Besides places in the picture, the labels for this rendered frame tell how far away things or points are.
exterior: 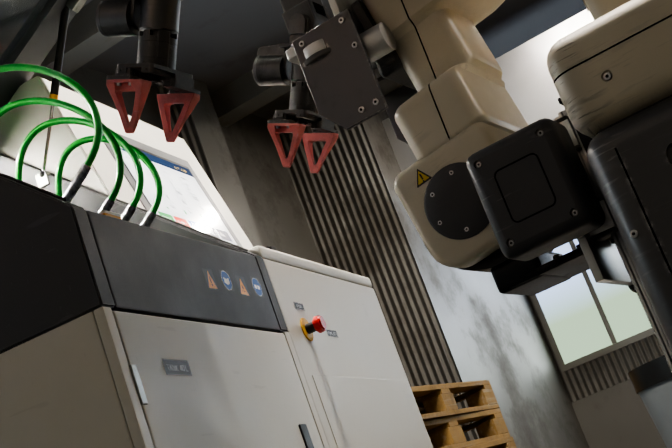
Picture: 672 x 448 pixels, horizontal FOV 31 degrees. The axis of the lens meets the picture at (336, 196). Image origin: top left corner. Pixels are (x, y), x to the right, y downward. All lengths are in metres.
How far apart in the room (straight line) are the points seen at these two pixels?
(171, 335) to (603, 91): 0.84
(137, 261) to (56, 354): 0.22
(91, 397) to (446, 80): 0.67
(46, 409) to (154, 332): 0.20
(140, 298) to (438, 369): 6.24
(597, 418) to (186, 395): 7.96
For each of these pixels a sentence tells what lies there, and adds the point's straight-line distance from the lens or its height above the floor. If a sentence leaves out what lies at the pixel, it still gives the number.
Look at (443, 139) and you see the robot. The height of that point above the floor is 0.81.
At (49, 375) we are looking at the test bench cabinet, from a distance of 1.81.
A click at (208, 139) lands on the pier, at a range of 7.53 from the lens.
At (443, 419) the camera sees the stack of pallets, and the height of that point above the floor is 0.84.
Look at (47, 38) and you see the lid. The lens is 2.77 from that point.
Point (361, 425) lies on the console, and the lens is 2.57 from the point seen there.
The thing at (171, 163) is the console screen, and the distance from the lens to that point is 3.10.
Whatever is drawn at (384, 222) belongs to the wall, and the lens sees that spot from 8.24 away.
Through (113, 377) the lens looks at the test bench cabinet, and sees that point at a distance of 1.76.
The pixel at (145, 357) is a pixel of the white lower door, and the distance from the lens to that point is 1.82.
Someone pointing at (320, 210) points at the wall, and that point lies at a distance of 8.48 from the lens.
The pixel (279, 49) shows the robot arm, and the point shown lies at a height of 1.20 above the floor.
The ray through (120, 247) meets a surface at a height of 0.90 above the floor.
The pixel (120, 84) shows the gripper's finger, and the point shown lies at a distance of 1.73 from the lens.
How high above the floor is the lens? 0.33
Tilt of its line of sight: 16 degrees up
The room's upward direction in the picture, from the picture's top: 21 degrees counter-clockwise
